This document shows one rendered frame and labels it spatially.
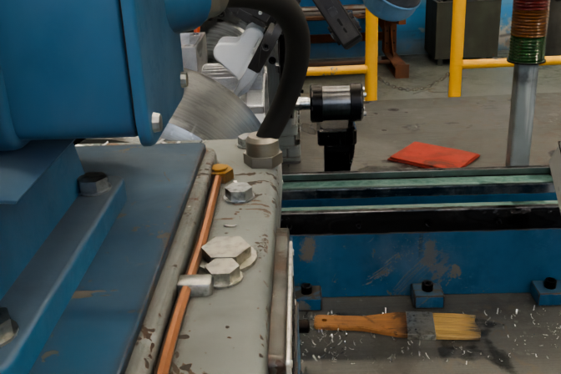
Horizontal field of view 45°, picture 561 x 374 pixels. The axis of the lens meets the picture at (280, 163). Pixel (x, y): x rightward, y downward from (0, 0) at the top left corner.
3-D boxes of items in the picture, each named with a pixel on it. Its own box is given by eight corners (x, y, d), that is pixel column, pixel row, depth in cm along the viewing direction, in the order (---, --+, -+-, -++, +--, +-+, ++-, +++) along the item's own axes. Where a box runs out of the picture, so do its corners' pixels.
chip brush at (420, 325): (313, 336, 84) (312, 331, 84) (315, 313, 89) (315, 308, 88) (482, 341, 82) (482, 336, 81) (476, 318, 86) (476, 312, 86)
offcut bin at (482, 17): (483, 53, 581) (490, -46, 551) (501, 66, 537) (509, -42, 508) (422, 56, 581) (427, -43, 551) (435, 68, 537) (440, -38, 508)
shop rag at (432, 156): (386, 160, 139) (386, 155, 138) (414, 143, 147) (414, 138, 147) (456, 175, 130) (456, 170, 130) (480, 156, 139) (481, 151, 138)
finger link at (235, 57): (199, 79, 83) (232, 12, 80) (242, 102, 83) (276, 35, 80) (195, 86, 80) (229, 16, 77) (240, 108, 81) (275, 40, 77)
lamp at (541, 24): (516, 38, 113) (518, 11, 111) (505, 32, 118) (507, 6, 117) (552, 37, 112) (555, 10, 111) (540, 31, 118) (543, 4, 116)
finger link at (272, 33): (247, 60, 82) (280, -4, 79) (260, 67, 82) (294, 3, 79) (244, 69, 77) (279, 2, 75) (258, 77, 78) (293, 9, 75)
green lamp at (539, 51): (513, 65, 114) (516, 38, 113) (503, 58, 120) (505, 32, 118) (549, 63, 114) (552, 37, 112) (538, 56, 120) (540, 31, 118)
